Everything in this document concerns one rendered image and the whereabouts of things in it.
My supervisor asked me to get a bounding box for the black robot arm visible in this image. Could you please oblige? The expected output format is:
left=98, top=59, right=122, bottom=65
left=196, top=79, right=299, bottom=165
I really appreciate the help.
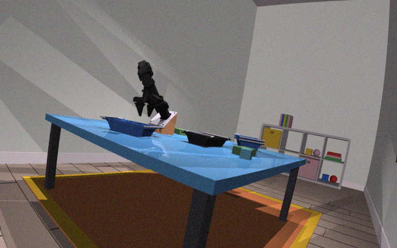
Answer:
left=138, top=60, right=171, bottom=120

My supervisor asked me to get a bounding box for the green rectangular block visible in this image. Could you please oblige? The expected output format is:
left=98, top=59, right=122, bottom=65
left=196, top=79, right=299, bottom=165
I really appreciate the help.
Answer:
left=232, top=146, right=257, bottom=157
left=174, top=128, right=186, bottom=136

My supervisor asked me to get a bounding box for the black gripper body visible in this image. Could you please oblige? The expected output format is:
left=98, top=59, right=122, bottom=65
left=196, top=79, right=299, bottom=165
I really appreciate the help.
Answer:
left=133, top=89, right=159, bottom=106

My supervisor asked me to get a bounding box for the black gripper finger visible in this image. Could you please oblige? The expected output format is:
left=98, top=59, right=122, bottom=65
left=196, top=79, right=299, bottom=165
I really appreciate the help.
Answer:
left=147, top=105, right=157, bottom=117
left=134, top=102, right=146, bottom=116

